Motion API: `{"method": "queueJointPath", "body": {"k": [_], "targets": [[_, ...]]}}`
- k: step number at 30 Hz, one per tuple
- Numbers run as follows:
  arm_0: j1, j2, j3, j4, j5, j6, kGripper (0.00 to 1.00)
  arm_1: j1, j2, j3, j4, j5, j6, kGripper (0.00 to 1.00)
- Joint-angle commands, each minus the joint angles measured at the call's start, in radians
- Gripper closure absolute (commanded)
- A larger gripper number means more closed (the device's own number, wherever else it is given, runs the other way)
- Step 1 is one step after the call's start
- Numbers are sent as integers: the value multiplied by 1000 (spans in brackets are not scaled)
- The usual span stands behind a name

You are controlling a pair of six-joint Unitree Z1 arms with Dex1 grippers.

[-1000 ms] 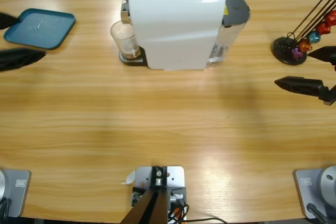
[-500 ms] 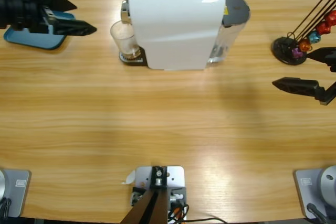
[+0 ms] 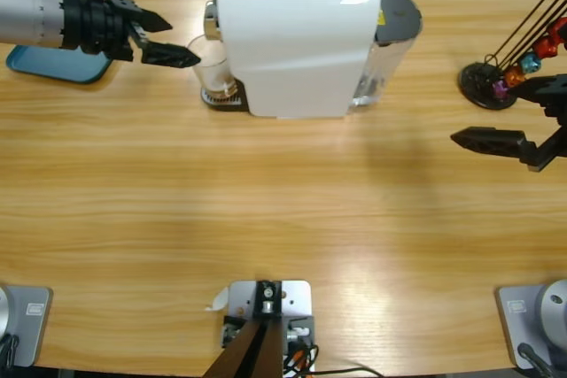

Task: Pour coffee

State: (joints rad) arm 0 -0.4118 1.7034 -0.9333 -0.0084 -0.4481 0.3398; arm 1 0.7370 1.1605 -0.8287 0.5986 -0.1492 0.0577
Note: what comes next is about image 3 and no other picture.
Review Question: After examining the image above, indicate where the clear water tank dark lid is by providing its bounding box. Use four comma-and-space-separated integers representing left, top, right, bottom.
347, 0, 424, 110

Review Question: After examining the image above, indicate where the dark camera post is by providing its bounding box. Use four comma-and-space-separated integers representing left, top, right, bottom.
206, 280, 284, 378

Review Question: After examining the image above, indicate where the red coffee capsule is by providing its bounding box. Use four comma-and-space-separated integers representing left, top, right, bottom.
548, 17, 567, 48
532, 35, 558, 59

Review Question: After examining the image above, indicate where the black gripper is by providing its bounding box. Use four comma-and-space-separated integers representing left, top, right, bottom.
61, 0, 203, 70
450, 73, 567, 174

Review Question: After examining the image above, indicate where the teal plastic tray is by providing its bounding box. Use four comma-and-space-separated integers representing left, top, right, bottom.
5, 43, 119, 85

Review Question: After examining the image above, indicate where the black cable at mount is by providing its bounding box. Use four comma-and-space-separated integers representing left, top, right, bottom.
309, 366, 386, 378

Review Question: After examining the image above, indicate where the black arm base cable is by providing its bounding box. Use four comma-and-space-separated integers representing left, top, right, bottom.
0, 332, 21, 370
517, 342, 555, 378

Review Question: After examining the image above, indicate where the blue coffee capsule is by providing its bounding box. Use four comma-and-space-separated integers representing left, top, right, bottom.
518, 53, 541, 74

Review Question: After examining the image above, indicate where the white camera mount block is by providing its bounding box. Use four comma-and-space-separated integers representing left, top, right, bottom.
221, 279, 316, 374

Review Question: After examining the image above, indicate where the clear glass cup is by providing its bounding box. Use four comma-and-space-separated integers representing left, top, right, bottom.
184, 35, 241, 103

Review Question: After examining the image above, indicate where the white capsule coffee machine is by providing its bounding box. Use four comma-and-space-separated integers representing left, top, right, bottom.
201, 0, 383, 121

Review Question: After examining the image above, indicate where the black capsule holder with rods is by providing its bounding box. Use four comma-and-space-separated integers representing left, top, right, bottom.
458, 0, 567, 112

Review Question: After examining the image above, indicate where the metal grate drip tray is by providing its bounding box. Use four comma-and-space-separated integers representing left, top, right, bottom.
201, 79, 247, 112

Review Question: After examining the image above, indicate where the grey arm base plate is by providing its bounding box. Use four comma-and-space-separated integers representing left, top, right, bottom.
494, 279, 567, 370
0, 285, 54, 368

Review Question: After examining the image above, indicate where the orange coffee capsule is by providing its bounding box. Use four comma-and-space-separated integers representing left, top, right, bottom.
504, 66, 526, 89

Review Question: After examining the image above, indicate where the orange and black cable bundle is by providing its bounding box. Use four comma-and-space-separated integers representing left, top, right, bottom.
283, 342, 320, 375

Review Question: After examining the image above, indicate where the white paper tag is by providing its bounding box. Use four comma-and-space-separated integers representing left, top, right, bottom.
204, 287, 229, 312

